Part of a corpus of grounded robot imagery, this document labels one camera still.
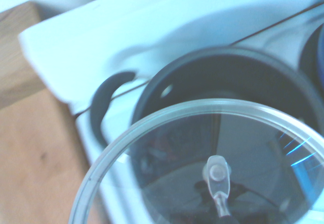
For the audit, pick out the glass pot lid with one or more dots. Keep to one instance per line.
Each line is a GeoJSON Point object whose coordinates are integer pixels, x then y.
{"type": "Point", "coordinates": [177, 145]}

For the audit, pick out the black cooking pot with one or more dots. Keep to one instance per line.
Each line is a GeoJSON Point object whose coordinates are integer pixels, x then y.
{"type": "Point", "coordinates": [227, 82]}

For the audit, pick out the white electric stove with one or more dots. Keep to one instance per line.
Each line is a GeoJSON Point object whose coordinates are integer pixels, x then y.
{"type": "Point", "coordinates": [126, 31]}

